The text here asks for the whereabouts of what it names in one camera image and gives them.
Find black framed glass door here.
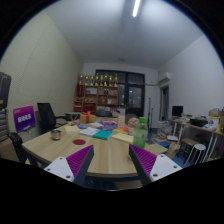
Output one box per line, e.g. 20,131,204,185
95,69,146,118

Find small standing card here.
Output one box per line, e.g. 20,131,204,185
117,114,126,128

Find grey striped case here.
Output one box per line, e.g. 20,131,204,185
0,108,9,143

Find green drink bottle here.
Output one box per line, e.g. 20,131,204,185
132,116,149,150

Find blue and yellow book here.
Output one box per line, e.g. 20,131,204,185
69,120,89,130

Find orange book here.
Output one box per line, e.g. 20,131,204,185
113,126,130,134

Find small white round table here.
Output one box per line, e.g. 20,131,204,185
64,111,82,122

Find pink flowers in white pot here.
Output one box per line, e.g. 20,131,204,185
127,116,140,136

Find small steel cup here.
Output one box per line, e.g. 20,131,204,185
50,128,63,141

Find purple sign board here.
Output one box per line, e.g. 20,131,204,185
12,105,37,133

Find black tripod stand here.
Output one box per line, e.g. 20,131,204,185
146,97,155,129

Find black suitcase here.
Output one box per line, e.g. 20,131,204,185
0,72,12,109

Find white air conditioner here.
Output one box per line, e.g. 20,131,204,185
157,72,172,86

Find cluttered side desk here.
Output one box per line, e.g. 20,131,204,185
171,109,224,161

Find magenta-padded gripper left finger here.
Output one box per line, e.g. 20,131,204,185
43,144,95,187

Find white book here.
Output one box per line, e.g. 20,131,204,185
78,126,101,137

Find white round stool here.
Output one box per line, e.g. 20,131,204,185
184,143,208,166

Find black computer monitor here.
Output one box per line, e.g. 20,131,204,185
171,105,184,118

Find ceiling tube light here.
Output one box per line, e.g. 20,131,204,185
131,0,142,18

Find wooden shelf unit with trophies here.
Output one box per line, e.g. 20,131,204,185
73,73,120,114

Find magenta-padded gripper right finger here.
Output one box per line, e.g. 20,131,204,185
128,143,184,187

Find flat round red coaster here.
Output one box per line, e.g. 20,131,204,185
72,138,87,146

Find black mesh chair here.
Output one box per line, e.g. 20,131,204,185
8,131,29,164

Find pale yellow book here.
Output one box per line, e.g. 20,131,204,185
111,132,134,144
64,124,81,134

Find pink printed box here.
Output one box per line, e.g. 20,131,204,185
100,119,118,127

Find teal book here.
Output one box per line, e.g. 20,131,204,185
92,129,113,141

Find black office chair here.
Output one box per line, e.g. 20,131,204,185
36,102,69,135

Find stacked books pile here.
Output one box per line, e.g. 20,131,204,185
156,120,174,138

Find blue printed book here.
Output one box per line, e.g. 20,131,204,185
97,124,116,132

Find yellow gift box, red ribbon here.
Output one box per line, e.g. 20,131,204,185
79,110,97,125

